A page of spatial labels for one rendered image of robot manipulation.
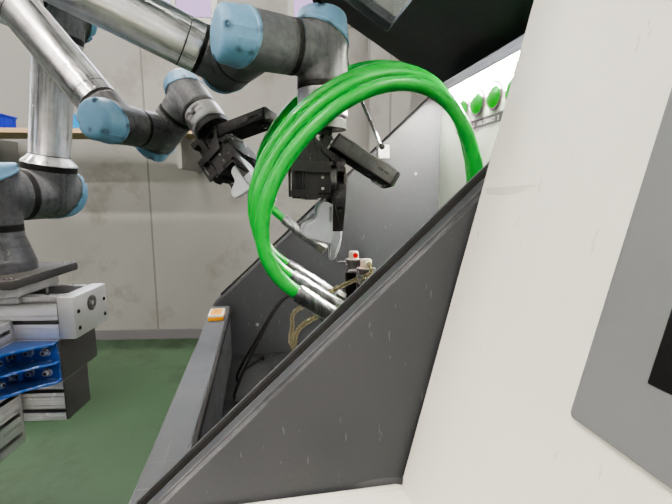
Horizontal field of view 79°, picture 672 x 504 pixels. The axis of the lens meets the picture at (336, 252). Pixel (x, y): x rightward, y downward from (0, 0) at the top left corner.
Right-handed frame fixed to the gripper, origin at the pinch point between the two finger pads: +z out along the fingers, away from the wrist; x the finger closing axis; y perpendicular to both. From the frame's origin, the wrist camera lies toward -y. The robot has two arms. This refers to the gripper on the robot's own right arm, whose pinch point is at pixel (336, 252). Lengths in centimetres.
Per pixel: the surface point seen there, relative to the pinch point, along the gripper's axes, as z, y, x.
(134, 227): 19, 112, -289
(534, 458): 3.4, -1.3, 47.2
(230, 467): 10.6, 14.2, 35.0
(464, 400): 4.0, -1.1, 40.4
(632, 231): -7.8, -3.6, 49.0
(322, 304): 1.5, 5.8, 24.8
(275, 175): -10.9, 10.2, 24.7
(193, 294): 74, 68, -283
